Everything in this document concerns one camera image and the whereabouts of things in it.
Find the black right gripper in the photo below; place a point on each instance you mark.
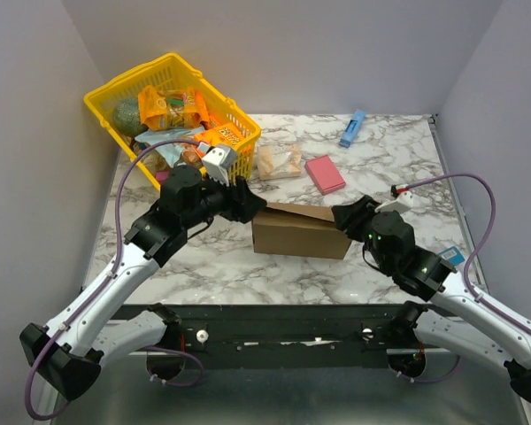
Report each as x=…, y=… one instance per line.
x=359, y=217

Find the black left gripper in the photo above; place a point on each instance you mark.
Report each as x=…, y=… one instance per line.
x=242, y=204

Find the brown cardboard box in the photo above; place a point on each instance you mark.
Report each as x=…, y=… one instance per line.
x=298, y=230

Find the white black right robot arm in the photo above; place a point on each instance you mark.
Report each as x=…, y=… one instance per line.
x=486, y=330

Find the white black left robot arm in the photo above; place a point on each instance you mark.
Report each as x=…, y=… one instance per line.
x=70, y=350

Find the pink flat box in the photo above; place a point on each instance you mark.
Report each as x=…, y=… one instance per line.
x=324, y=174

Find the orange cracker box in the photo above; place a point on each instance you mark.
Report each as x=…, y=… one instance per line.
x=227, y=134

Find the pink small box in basket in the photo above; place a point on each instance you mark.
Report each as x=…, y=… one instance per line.
x=161, y=176

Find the blue narrow box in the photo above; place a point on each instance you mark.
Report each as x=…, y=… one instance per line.
x=352, y=129

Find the blue white toothpaste box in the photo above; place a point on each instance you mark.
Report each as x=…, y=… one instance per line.
x=453, y=255

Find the beige tissue pack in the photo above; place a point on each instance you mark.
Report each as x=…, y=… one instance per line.
x=279, y=162

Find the light blue bread bag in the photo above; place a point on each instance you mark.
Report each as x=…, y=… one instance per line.
x=171, y=153

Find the orange snack bag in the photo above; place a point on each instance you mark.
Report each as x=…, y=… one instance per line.
x=176, y=108

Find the green round vegetable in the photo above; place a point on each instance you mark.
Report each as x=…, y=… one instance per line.
x=126, y=117

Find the yellow plastic shopping basket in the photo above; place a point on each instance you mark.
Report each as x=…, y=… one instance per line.
x=168, y=72

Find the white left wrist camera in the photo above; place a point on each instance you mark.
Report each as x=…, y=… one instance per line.
x=218, y=161

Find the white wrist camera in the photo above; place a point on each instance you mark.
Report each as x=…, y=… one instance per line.
x=402, y=200
x=218, y=161

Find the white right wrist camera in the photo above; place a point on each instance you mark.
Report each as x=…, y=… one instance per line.
x=402, y=200

